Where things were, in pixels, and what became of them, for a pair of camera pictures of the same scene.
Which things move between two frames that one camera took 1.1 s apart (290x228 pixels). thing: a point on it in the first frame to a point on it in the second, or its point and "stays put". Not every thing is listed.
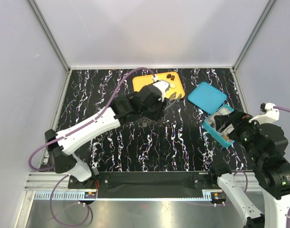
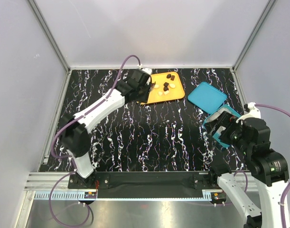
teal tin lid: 207,97 stays put
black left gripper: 160,112 to 145,98
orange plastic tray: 175,90 stays put
